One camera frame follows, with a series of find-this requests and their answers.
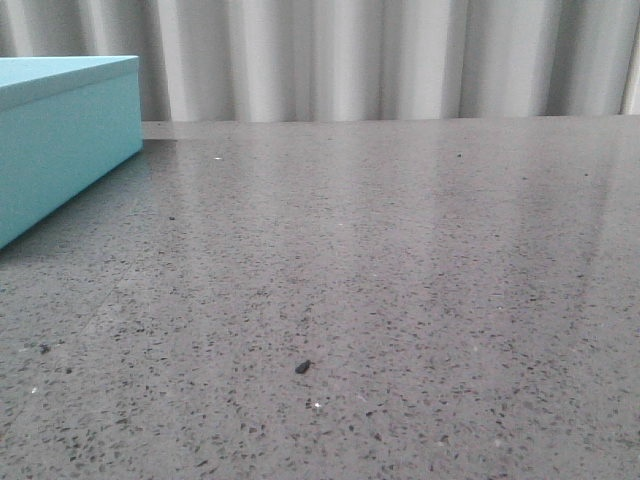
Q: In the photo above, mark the light blue box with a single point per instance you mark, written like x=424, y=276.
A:
x=65, y=122

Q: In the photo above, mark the small black debris piece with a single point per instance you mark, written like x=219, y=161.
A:
x=303, y=367

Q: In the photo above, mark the grey pleated curtain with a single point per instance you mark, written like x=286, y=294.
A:
x=271, y=61

